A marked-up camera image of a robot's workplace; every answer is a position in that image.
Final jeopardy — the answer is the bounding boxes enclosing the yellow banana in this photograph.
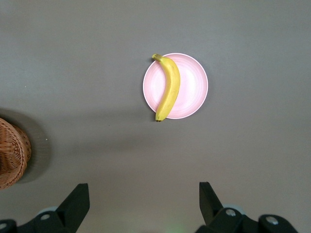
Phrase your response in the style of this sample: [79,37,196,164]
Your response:
[152,53,181,123]

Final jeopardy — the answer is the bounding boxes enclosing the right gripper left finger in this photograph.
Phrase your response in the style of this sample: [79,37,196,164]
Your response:
[33,183,91,233]

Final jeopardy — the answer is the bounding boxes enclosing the brown wicker basket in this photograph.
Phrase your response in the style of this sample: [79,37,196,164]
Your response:
[0,117,32,191]

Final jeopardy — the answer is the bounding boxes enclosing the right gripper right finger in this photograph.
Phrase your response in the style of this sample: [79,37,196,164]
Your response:
[199,181,259,233]

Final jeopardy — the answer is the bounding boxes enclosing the pink plate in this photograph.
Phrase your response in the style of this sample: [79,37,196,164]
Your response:
[142,52,209,120]

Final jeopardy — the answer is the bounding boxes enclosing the brown table cloth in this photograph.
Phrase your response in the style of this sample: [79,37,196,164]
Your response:
[0,0,311,233]

